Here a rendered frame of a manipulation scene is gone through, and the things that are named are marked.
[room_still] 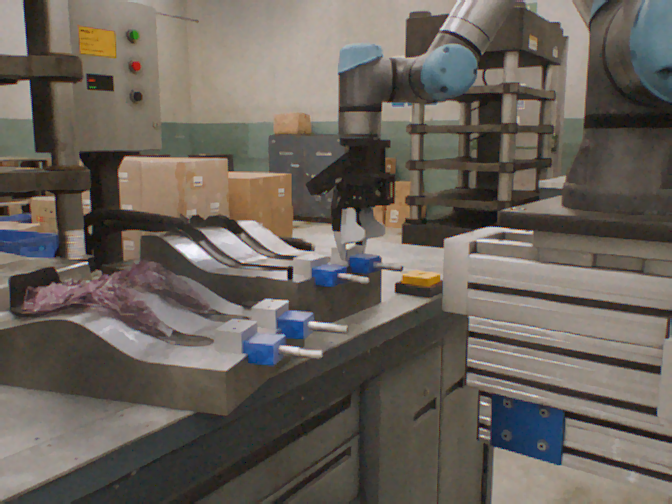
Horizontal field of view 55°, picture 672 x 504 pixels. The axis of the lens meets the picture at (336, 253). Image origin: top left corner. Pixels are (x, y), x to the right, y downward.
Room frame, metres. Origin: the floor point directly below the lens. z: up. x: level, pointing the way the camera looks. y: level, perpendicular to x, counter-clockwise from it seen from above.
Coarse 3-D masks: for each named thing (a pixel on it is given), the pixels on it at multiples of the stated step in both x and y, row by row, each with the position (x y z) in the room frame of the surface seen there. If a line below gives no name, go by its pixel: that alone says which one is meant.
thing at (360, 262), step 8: (336, 248) 1.13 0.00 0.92; (352, 248) 1.13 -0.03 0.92; (360, 248) 1.15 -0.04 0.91; (336, 256) 1.13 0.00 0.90; (352, 256) 1.12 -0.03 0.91; (360, 256) 1.12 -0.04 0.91; (368, 256) 1.12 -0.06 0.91; (376, 256) 1.12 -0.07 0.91; (344, 264) 1.12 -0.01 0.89; (352, 264) 1.11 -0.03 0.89; (360, 264) 1.10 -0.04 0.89; (368, 264) 1.10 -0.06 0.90; (376, 264) 1.10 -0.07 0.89; (384, 264) 1.10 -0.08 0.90; (392, 264) 1.09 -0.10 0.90; (360, 272) 1.10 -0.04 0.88; (368, 272) 1.10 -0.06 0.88
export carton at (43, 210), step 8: (32, 200) 5.97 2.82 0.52; (40, 200) 5.92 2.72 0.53; (48, 200) 5.87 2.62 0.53; (32, 208) 5.98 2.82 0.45; (40, 208) 5.91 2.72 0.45; (48, 208) 5.85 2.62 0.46; (32, 216) 5.98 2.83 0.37; (40, 216) 5.90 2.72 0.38; (48, 216) 5.84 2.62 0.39; (40, 224) 5.90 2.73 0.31; (48, 224) 5.84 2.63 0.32; (56, 224) 5.79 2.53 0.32; (48, 232) 5.85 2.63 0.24; (56, 232) 5.79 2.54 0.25
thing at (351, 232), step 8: (352, 208) 1.11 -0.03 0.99; (344, 216) 1.11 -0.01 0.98; (352, 216) 1.10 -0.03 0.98; (344, 224) 1.11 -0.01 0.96; (352, 224) 1.10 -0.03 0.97; (336, 232) 1.10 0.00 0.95; (344, 232) 1.10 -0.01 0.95; (352, 232) 1.10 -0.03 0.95; (360, 232) 1.09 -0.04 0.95; (336, 240) 1.11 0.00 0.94; (344, 240) 1.10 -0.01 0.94; (352, 240) 1.09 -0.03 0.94; (360, 240) 1.08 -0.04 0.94; (344, 248) 1.11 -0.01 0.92; (344, 256) 1.11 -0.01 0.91
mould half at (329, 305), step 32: (256, 224) 1.36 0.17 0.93; (160, 256) 1.17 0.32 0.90; (192, 256) 1.14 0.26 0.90; (256, 256) 1.22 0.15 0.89; (224, 288) 1.08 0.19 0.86; (256, 288) 1.03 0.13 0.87; (288, 288) 1.00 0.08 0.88; (320, 288) 1.03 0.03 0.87; (352, 288) 1.11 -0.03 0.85; (320, 320) 1.03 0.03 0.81
